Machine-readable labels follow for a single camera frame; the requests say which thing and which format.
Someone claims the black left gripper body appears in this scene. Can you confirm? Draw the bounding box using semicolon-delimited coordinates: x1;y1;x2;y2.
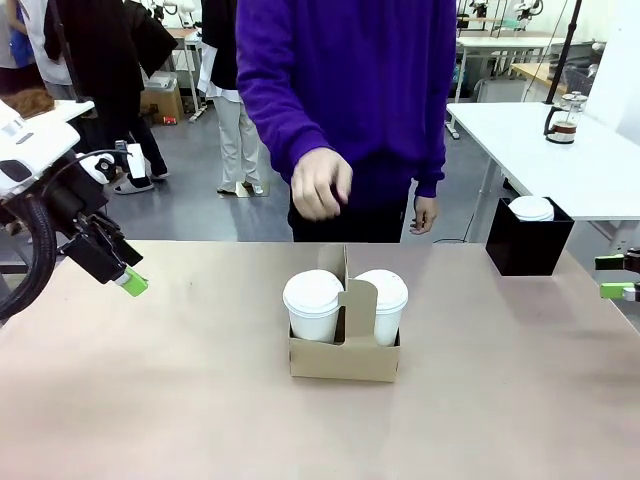
42;159;111;236

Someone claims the glass french press coffee pot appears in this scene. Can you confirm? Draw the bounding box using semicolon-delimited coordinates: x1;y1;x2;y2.
543;91;587;146

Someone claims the white plastic cup lid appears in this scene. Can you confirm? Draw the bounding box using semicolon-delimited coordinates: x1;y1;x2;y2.
352;269;409;317
282;269;346;317
508;195;556;223

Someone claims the brown cardboard cup carrier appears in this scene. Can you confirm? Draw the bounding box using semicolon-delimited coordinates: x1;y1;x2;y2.
288;243;401;384

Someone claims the person's right forearm purple sleeve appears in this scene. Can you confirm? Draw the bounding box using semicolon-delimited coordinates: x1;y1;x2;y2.
237;69;334;169

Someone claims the person's left forearm purple sleeve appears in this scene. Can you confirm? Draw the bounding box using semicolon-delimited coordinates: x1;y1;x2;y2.
410;94;450;200

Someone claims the person's left hand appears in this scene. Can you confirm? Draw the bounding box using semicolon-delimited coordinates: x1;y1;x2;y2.
409;195;440;235

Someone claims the person's right hand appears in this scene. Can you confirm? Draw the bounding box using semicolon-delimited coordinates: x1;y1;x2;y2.
291;148;354;221

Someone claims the black square box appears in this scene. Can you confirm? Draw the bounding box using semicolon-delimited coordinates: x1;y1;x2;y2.
484;196;575;278

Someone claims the small white side table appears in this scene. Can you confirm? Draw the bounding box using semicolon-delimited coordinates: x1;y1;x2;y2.
47;98;96;126

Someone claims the brown furry object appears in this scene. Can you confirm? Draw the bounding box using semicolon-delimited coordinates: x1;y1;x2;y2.
8;88;56;119

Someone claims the brown cardboard floor box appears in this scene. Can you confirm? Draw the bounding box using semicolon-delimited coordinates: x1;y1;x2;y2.
139;82;185;125

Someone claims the large white table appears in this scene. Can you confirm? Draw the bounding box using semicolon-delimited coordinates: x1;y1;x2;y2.
446;101;640;281

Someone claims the black stand pole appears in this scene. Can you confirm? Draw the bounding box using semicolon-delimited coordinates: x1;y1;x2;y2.
547;0;585;107
49;0;89;104

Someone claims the person in black clothes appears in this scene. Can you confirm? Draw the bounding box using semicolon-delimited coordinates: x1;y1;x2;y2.
43;0;170;196

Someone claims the grey flat box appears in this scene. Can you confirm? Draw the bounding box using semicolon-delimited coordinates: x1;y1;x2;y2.
142;71;179;92

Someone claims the person in white shirt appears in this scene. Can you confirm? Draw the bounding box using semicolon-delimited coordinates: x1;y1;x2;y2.
14;0;76;101

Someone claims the person in blue top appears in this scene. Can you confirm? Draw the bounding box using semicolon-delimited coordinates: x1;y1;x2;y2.
0;0;31;95

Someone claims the person in white trousers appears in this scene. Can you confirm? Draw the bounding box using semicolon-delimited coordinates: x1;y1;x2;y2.
197;0;266;197

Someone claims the black hanging cloth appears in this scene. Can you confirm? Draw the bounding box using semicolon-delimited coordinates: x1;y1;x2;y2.
122;0;180;85

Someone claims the wooden top table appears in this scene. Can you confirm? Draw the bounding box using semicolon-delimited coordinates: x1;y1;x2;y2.
510;62;569;96

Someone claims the distant white table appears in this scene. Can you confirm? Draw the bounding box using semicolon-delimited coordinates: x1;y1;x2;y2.
455;33;566;100

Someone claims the person body purple sweater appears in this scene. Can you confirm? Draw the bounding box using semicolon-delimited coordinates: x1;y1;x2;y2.
235;0;459;245

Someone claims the black left arm cable sleeve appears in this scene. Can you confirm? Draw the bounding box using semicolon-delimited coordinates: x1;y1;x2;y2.
0;197;59;321

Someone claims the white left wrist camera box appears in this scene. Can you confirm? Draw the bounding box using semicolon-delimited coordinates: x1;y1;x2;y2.
74;141;150;185

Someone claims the white frame desk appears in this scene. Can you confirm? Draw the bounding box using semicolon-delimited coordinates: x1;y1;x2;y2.
167;27;209;124

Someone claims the wire mesh basket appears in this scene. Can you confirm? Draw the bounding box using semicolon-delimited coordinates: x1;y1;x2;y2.
562;63;599;104

